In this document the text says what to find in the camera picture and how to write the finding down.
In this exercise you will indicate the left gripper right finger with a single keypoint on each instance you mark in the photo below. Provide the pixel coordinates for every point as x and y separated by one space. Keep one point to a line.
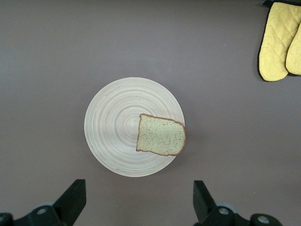
204 204

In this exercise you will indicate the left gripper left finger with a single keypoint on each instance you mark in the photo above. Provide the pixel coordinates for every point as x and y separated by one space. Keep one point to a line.
70 200

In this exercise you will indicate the round light wooden plate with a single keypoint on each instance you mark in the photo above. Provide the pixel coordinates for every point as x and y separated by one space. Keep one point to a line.
110 131

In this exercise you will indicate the brown crusted bread slice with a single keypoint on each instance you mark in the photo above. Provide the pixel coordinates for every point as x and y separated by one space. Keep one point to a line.
160 136

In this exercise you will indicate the brown table cover cloth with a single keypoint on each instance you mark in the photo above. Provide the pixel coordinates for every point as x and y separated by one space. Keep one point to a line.
47 47

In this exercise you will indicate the yellow quilted oven mitt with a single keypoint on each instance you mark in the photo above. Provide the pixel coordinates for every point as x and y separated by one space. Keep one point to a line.
272 47
295 58

